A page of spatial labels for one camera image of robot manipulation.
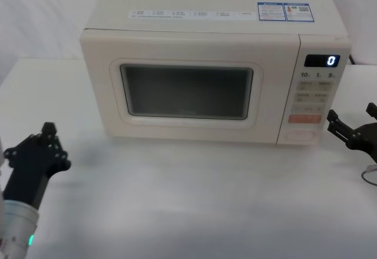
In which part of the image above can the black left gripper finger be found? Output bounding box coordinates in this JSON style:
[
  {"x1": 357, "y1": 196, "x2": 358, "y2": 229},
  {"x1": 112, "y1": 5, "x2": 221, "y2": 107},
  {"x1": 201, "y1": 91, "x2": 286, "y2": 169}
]
[
  {"x1": 48, "y1": 122, "x2": 72, "y2": 172},
  {"x1": 3, "y1": 122, "x2": 51, "y2": 166}
]

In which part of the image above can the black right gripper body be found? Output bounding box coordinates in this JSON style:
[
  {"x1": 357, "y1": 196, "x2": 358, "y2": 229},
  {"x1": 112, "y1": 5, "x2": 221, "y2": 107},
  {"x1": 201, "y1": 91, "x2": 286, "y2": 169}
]
[{"x1": 349, "y1": 122, "x2": 377, "y2": 165}]

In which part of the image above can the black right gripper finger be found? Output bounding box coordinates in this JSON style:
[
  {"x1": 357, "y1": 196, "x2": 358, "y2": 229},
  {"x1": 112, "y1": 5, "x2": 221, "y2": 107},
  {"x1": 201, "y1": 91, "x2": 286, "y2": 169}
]
[
  {"x1": 365, "y1": 102, "x2": 377, "y2": 124},
  {"x1": 326, "y1": 109, "x2": 359, "y2": 150}
]

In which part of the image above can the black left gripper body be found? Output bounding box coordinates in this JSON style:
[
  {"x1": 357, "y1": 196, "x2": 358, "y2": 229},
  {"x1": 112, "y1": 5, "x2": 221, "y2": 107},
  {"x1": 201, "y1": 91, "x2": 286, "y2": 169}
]
[{"x1": 2, "y1": 145, "x2": 61, "y2": 210}]

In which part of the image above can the oven control panel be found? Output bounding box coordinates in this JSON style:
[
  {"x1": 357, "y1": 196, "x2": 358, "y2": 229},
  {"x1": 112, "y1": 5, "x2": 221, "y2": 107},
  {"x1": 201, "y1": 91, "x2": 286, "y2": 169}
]
[{"x1": 276, "y1": 34, "x2": 352, "y2": 147}]

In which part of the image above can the white curtain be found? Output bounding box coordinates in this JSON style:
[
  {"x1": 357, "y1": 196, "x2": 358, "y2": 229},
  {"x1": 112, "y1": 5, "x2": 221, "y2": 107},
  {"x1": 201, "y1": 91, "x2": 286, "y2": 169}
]
[{"x1": 0, "y1": 0, "x2": 377, "y2": 67}]

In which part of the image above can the white table cloth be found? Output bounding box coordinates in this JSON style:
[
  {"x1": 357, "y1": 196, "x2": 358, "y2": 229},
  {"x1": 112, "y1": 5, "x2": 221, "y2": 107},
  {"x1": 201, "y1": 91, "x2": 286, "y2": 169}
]
[{"x1": 0, "y1": 57, "x2": 377, "y2": 259}]

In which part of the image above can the cream microwave oven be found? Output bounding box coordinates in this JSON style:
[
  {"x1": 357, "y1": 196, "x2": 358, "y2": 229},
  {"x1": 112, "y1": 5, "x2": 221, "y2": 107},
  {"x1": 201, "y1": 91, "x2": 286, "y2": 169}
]
[{"x1": 79, "y1": 0, "x2": 353, "y2": 147}]

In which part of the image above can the thin grey gripper cable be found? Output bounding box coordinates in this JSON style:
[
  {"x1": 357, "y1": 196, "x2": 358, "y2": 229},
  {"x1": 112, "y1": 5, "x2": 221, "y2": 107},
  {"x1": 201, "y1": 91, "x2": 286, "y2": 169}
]
[{"x1": 360, "y1": 164, "x2": 377, "y2": 187}]

